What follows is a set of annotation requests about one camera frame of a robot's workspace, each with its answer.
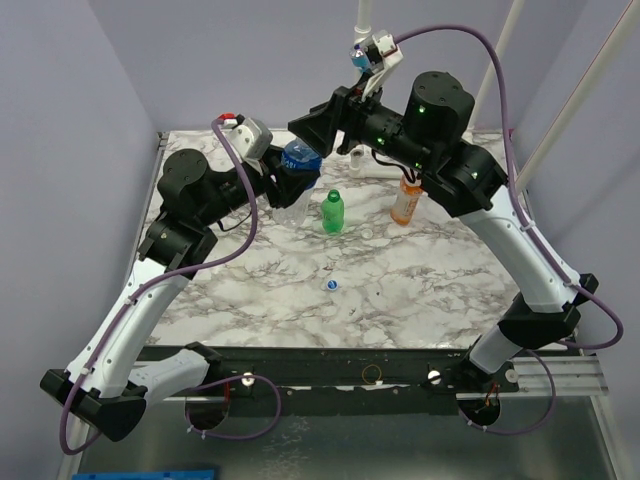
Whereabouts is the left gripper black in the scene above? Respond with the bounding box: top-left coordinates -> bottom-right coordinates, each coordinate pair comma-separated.
198,143 -> 320,227

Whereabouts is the white blue bottle cap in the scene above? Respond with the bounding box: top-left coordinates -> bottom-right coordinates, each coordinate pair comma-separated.
326,279 -> 339,292

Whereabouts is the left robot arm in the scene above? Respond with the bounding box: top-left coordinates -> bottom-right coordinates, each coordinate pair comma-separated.
40,146 -> 320,442

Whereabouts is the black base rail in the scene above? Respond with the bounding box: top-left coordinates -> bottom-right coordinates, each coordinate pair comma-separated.
184,347 -> 519,417

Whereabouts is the aluminium extrusion rail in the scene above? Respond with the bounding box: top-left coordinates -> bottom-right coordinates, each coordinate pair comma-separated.
513,356 -> 609,397

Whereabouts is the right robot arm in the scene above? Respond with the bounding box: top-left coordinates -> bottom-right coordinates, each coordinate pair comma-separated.
288,71 -> 598,392

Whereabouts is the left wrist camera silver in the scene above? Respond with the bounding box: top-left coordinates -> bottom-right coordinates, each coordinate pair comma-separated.
229,115 -> 273,170

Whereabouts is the blue tray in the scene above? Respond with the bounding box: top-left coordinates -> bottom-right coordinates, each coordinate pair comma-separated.
71,469 -> 217,480

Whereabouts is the blue label plastic bottle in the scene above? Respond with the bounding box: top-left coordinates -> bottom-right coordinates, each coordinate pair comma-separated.
273,138 -> 323,229

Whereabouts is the white pipe stand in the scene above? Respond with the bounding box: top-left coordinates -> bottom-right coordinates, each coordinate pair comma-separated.
349,0 -> 401,180

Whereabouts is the white diagonal pole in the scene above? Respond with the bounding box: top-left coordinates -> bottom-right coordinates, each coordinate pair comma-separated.
515,0 -> 639,192

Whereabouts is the blue faucet tap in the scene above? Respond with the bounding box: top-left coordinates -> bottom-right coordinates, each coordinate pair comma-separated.
349,43 -> 371,72

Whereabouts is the orange plastic bottle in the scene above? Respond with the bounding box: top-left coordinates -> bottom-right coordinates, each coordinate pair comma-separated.
390,177 -> 423,226

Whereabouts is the green plastic bottle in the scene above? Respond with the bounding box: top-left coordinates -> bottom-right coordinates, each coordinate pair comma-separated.
321,189 -> 345,234

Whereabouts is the white rear pole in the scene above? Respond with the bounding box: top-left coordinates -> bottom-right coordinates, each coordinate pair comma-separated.
469,0 -> 525,130

